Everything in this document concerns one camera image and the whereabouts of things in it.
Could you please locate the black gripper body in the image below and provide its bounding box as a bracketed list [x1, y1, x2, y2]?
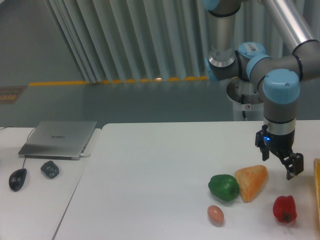
[255, 124, 295, 156]

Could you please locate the triangular bread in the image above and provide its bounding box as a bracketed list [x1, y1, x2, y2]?
[234, 165, 268, 203]

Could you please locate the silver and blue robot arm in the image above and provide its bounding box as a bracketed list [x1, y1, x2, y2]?
[203, 0, 320, 180]

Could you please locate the yellow wooden tray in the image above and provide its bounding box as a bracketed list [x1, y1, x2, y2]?
[313, 158, 320, 224]

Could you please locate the red bell pepper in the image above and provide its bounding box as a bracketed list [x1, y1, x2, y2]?
[272, 195, 297, 223]

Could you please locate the green bell pepper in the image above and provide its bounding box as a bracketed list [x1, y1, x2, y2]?
[208, 174, 240, 202]

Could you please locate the brown egg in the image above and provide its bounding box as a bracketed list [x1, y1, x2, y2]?
[207, 205, 225, 224]

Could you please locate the silver closed laptop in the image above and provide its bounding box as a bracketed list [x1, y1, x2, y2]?
[18, 121, 97, 160]

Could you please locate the black power adapter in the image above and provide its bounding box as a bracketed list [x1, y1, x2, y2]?
[40, 160, 60, 179]

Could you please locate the black computer mouse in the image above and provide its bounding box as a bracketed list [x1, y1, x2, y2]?
[8, 168, 28, 192]

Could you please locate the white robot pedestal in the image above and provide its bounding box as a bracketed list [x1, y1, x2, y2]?
[226, 77, 264, 121]

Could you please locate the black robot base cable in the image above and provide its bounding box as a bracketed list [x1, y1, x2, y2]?
[240, 94, 249, 122]

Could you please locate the black mouse cable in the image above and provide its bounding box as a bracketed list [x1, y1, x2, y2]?
[21, 127, 37, 171]

